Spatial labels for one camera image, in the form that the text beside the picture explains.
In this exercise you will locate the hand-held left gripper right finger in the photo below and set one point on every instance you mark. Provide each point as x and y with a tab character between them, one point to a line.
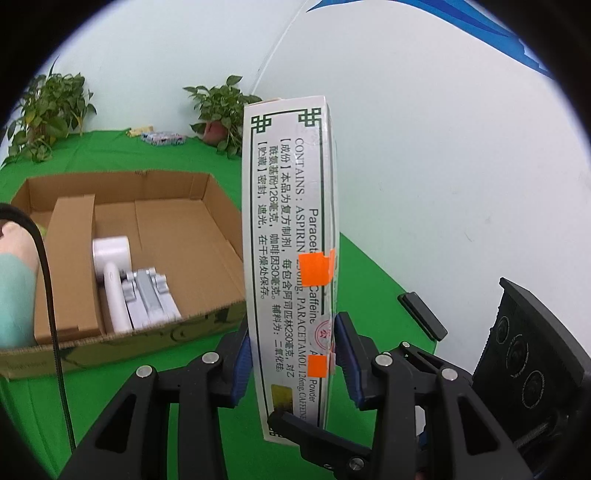
348	364

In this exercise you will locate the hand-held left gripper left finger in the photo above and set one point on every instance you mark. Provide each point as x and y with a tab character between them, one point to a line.
240	369

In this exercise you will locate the white medicine box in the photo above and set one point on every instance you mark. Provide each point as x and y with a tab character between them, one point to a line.
286	207

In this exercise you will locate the brown cardboard box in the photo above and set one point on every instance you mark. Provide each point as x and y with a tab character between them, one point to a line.
69	258

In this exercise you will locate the small black flat device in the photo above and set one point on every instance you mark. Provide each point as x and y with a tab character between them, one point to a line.
422	314

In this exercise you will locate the green tablecloth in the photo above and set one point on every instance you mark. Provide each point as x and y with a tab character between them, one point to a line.
138	415

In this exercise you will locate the silver folding stand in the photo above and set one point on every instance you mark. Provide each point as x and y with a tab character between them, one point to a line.
147	295

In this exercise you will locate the white handheld device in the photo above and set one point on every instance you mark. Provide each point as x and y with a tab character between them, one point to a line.
111	251

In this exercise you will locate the blue and pink plush toy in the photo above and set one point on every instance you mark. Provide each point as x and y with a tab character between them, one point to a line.
16	295

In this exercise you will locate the small patterned packet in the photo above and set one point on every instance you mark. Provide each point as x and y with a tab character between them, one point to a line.
162	137

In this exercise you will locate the green plant in red pot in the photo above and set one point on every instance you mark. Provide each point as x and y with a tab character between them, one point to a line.
221	115

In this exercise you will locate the small yellow packet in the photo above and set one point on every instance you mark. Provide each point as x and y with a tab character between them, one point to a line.
138	133

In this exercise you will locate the large green potted plant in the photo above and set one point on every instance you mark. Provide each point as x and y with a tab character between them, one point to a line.
51	110

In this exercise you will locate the blue wall banner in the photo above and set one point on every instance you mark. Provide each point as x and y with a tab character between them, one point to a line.
438	18

